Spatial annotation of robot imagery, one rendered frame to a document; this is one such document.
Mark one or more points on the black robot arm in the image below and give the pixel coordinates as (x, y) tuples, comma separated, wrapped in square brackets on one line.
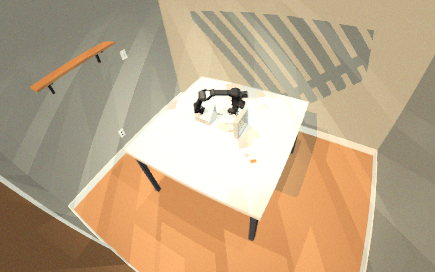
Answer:
[(234, 93)]

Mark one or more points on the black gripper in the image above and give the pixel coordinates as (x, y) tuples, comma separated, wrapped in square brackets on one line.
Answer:
[(233, 109)]

